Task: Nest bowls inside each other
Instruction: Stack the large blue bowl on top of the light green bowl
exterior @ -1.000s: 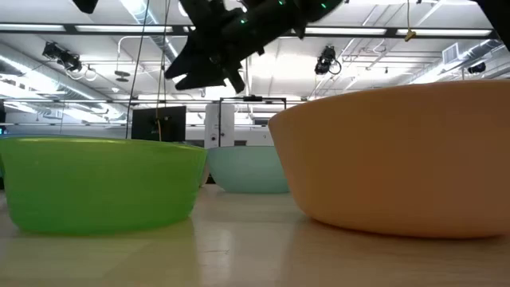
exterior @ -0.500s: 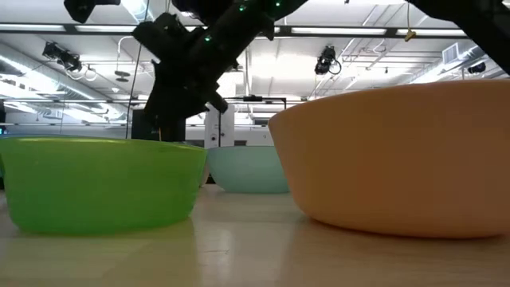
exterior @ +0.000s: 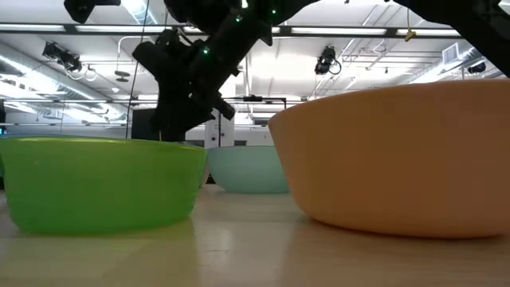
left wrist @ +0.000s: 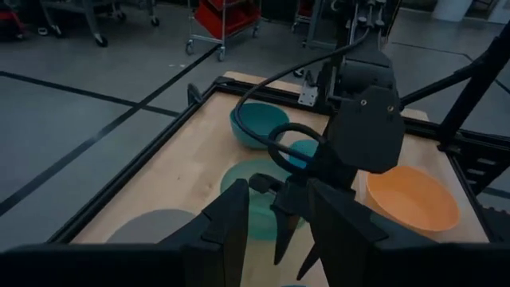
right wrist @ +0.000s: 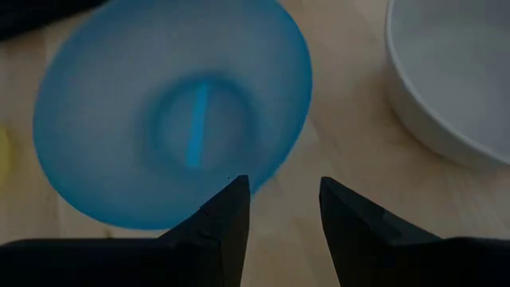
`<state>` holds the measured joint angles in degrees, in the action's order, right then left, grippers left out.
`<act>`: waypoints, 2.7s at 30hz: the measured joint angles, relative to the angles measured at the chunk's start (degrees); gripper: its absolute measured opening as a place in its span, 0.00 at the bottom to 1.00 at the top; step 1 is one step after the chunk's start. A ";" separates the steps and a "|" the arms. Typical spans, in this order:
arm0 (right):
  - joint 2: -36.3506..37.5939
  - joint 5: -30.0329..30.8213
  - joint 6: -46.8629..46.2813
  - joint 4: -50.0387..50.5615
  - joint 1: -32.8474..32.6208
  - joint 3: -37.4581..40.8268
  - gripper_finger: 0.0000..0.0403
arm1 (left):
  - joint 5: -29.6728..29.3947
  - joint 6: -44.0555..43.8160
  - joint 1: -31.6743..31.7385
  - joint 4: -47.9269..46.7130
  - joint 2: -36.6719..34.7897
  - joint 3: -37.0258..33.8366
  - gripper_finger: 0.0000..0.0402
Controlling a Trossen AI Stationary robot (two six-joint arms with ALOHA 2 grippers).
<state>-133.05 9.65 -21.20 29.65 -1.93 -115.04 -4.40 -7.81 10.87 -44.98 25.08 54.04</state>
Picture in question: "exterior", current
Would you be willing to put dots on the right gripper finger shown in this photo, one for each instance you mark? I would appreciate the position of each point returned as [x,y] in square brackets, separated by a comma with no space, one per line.
[172,135]

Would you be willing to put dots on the teal plastic bowl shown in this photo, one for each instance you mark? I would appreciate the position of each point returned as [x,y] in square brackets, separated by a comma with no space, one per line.
[249,169]

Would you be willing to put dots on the lime green plastic bowl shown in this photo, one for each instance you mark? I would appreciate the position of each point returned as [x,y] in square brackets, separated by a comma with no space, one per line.
[99,187]

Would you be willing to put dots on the orange plastic bowl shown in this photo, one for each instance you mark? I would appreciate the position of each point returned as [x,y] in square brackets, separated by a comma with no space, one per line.
[398,159]

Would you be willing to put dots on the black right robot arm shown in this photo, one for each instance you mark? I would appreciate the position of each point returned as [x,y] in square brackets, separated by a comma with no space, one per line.
[478,32]

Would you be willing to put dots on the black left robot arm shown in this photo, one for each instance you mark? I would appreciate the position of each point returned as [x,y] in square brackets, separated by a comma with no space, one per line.
[79,8]

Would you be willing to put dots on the black monitor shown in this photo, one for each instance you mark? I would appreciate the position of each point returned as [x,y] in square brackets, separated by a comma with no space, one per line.
[143,123]

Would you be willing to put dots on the white cabinet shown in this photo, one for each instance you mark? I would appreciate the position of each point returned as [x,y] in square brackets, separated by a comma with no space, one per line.
[219,133]

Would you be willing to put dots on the round ceiling fixture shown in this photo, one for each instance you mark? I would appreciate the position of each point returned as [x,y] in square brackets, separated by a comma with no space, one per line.
[122,73]

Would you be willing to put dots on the black overhead light bar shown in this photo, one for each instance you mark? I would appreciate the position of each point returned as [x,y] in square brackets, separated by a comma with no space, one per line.
[286,30]

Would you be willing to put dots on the yellow hanging tag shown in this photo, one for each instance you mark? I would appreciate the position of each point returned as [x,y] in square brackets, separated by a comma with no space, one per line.
[410,36]

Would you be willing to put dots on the white ceiling vent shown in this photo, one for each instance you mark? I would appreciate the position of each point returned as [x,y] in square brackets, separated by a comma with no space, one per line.
[450,53]

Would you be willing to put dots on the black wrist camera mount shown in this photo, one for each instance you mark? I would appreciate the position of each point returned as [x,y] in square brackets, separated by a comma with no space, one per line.
[159,56]

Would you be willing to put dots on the black ceiling camera cluster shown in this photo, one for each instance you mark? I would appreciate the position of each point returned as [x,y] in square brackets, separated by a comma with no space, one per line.
[65,60]

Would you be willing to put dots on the small black ceiling camera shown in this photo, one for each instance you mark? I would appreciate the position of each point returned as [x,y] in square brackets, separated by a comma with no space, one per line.
[477,68]

